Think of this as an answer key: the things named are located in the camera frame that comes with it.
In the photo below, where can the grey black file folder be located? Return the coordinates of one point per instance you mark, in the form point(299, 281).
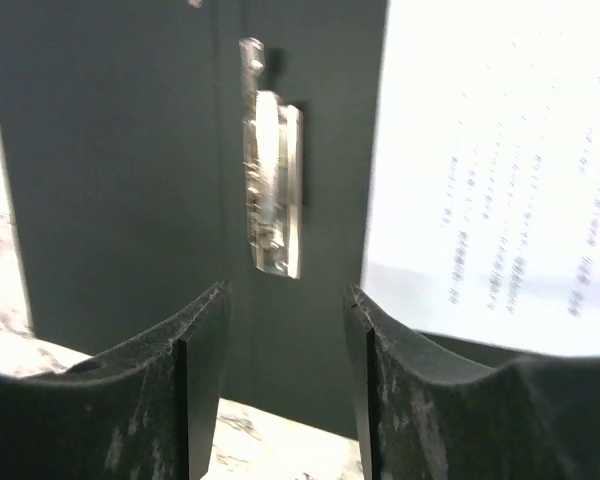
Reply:
point(121, 126)

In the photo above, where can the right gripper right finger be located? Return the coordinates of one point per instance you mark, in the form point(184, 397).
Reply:
point(426, 412)

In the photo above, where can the silver folder clip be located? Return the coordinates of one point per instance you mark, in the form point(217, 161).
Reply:
point(272, 159)

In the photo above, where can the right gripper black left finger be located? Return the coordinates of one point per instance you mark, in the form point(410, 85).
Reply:
point(144, 409)

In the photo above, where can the printed paper sheet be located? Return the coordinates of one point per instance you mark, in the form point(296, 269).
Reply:
point(484, 218)

